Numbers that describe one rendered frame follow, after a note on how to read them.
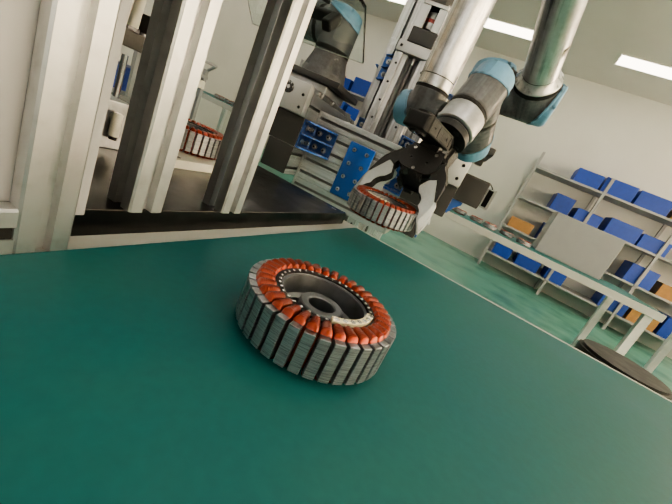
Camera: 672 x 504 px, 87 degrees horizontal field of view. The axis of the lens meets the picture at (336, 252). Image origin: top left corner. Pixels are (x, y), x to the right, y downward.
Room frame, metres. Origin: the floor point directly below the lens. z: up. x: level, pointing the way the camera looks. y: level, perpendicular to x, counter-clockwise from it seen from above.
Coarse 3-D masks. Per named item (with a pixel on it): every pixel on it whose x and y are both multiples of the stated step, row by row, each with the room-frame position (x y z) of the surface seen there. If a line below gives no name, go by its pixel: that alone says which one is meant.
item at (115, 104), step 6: (114, 102) 0.38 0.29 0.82; (120, 102) 0.39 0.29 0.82; (108, 108) 0.38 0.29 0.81; (114, 108) 0.38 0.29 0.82; (120, 108) 0.39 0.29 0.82; (126, 108) 0.40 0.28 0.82; (108, 114) 0.38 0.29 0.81; (126, 114) 0.40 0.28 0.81; (108, 120) 0.38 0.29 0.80; (108, 126) 0.38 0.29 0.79; (102, 132) 0.38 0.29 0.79; (120, 132) 0.40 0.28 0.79; (102, 138) 0.38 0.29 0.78; (120, 138) 0.40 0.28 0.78; (102, 144) 0.38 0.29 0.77; (108, 144) 0.39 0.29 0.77; (114, 144) 0.39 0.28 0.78
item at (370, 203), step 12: (360, 192) 0.53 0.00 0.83; (372, 192) 0.59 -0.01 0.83; (348, 204) 0.55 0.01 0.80; (360, 204) 0.52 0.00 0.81; (372, 204) 0.52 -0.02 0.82; (384, 204) 0.52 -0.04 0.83; (396, 204) 0.59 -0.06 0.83; (408, 204) 0.59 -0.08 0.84; (372, 216) 0.51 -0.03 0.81; (384, 216) 0.51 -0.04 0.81; (396, 216) 0.52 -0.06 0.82; (408, 216) 0.53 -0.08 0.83; (396, 228) 0.52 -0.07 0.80; (408, 228) 0.54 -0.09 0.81
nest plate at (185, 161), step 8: (184, 152) 0.49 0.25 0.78; (176, 160) 0.43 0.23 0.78; (184, 160) 0.44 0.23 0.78; (192, 160) 0.46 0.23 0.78; (200, 160) 0.48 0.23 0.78; (208, 160) 0.51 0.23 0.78; (184, 168) 0.45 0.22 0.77; (192, 168) 0.46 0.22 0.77; (200, 168) 0.47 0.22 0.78; (208, 168) 0.48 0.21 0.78
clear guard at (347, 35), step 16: (256, 0) 0.67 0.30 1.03; (320, 0) 0.60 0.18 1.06; (336, 0) 0.58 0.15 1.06; (352, 0) 0.56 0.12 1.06; (256, 16) 0.69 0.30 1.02; (320, 16) 0.61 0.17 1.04; (336, 16) 0.60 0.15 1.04; (352, 16) 0.58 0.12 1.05; (320, 32) 0.63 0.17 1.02; (336, 32) 0.61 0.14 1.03; (352, 32) 0.60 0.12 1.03; (320, 48) 0.65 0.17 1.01; (336, 48) 0.63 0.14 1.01; (352, 48) 0.61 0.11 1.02
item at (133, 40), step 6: (144, 18) 0.42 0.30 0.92; (144, 24) 0.42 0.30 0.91; (126, 30) 0.38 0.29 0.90; (144, 30) 0.42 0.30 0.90; (126, 36) 0.38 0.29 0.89; (132, 36) 0.39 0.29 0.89; (138, 36) 0.39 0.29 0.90; (144, 36) 0.40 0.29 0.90; (126, 42) 0.38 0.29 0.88; (132, 42) 0.39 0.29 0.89; (138, 42) 0.39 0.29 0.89; (132, 48) 0.39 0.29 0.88; (138, 48) 0.40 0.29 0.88; (198, 84) 0.48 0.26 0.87; (204, 84) 0.49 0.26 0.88
